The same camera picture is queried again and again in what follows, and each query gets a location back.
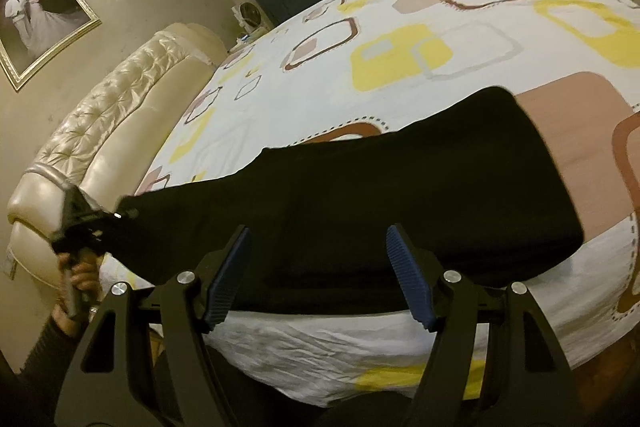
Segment dark sleeved left forearm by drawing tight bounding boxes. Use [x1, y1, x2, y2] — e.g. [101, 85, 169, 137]
[16, 303, 89, 392]

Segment person left hand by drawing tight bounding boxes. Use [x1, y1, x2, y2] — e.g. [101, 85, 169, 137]
[56, 248, 101, 314]

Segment black pants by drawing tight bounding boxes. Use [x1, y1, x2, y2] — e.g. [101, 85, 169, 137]
[107, 87, 584, 315]

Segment white desk fan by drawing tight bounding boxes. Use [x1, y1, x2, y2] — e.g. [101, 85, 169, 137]
[232, 2, 262, 36]

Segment framed wedding photo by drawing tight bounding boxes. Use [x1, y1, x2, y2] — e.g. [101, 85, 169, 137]
[1, 0, 101, 91]

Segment cream tufted leather headboard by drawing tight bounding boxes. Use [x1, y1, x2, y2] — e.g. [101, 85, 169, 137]
[8, 23, 228, 286]

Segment patterned white bed sheet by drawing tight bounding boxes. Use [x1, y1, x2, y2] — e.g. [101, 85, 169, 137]
[96, 0, 640, 410]

